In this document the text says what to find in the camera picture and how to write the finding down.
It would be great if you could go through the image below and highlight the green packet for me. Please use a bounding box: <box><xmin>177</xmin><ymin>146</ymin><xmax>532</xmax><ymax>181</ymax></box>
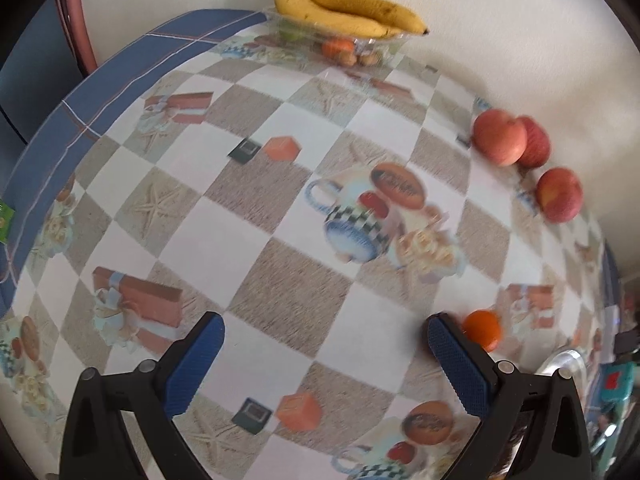
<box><xmin>0</xmin><ymin>200</ymin><xmax>16</xmax><ymax>244</ymax></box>

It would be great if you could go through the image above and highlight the yellow banana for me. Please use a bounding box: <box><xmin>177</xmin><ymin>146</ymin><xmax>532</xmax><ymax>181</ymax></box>
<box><xmin>274</xmin><ymin>0</ymin><xmax>403</xmax><ymax>40</ymax></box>
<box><xmin>302</xmin><ymin>0</ymin><xmax>430</xmax><ymax>36</ymax></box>

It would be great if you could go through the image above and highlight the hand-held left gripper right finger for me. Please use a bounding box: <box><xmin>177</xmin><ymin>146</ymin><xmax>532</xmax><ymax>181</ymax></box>
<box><xmin>426</xmin><ymin>312</ymin><xmax>593</xmax><ymax>480</ymax></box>

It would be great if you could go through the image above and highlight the blue tablecloth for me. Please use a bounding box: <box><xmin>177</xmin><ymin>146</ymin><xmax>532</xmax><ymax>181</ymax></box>
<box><xmin>0</xmin><ymin>7</ymin><xmax>623</xmax><ymax>321</ymax></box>

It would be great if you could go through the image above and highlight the pink chair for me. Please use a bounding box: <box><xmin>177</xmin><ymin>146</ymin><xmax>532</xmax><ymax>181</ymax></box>
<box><xmin>52</xmin><ymin>0</ymin><xmax>99</xmax><ymax>76</ymax></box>

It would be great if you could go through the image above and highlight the teal box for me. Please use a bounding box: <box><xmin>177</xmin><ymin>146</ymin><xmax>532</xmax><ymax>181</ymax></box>
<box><xmin>599</xmin><ymin>361</ymin><xmax>640</xmax><ymax>405</ymax></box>

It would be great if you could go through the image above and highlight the pale red apple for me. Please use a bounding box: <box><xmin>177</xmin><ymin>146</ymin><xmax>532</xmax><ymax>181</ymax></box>
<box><xmin>472</xmin><ymin>108</ymin><xmax>528</xmax><ymax>167</ymax></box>

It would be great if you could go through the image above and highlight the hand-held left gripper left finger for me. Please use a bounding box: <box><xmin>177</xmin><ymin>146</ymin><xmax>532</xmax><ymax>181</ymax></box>
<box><xmin>59</xmin><ymin>311</ymin><xmax>226</xmax><ymax>480</ymax></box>

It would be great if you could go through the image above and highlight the clear plastic tray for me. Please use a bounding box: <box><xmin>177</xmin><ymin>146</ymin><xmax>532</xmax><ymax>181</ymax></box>
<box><xmin>264</xmin><ymin>9</ymin><xmax>407</xmax><ymax>69</ymax></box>

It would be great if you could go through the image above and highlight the green jujube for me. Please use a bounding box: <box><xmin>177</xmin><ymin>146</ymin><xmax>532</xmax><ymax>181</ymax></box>
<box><xmin>277</xmin><ymin>22</ymin><xmax>313</xmax><ymax>44</ymax></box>

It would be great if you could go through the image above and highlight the mandarin orange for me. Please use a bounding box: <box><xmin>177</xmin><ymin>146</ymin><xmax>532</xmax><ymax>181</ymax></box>
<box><xmin>321</xmin><ymin>38</ymin><xmax>356</xmax><ymax>58</ymax></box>
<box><xmin>461</xmin><ymin>310</ymin><xmax>502</xmax><ymax>353</ymax></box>

